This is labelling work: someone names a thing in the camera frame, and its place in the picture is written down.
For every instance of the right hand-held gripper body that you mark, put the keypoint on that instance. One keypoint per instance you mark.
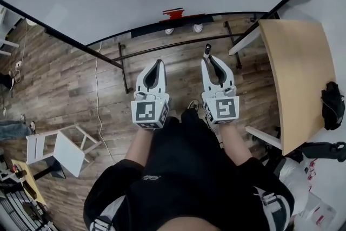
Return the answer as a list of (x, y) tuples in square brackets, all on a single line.
[(223, 108)]

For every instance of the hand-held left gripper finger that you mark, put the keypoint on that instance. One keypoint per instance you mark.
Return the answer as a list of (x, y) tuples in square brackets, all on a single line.
[(141, 79), (163, 84)]

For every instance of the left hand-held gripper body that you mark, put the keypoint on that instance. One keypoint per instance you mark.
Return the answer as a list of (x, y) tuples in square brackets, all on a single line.
[(146, 112)]

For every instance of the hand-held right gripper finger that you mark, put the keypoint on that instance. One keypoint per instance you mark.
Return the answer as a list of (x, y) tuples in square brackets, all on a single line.
[(228, 78), (205, 81)]

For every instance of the white marker pen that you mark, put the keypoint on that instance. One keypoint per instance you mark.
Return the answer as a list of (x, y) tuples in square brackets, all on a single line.
[(207, 48)]

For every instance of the person's right forearm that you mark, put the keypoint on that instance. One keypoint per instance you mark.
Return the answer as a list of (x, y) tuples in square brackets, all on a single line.
[(233, 143)]

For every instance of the person's left forearm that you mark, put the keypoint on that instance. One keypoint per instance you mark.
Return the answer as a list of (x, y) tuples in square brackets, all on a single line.
[(139, 143)]

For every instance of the person's grey sneaker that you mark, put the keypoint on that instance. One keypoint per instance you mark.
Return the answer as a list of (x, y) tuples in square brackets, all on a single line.
[(193, 105)]

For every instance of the person's black trousers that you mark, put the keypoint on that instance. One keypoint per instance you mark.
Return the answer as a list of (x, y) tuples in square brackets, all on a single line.
[(186, 138)]

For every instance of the light wooden table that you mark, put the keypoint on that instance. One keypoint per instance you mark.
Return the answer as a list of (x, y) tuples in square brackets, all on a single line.
[(297, 67)]

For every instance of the white chair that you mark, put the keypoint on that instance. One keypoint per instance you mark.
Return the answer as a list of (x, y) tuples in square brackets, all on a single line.
[(69, 154)]

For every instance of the person's black t-shirt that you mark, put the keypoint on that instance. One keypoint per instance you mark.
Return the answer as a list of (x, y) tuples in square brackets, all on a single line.
[(189, 192)]

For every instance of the white plastic bag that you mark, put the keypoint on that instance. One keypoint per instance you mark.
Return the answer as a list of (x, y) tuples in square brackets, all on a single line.
[(293, 184)]

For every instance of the black plastic object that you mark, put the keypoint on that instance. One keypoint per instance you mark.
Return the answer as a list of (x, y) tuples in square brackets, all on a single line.
[(321, 150)]

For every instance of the black bag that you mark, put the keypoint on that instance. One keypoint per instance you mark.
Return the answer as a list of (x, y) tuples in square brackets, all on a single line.
[(332, 108)]

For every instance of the person's face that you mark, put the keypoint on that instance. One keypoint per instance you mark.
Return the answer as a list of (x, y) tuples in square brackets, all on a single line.
[(194, 224)]

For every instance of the white power strip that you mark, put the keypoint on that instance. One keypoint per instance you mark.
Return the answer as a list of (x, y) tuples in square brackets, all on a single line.
[(18, 64)]

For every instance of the small wooden table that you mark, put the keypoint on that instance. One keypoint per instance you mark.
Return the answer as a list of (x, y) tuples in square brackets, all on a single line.
[(29, 184)]

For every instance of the clear plastic packet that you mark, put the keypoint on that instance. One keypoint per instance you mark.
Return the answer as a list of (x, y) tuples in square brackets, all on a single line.
[(319, 211)]

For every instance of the white table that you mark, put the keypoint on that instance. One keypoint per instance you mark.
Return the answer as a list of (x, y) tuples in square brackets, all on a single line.
[(4, 43)]

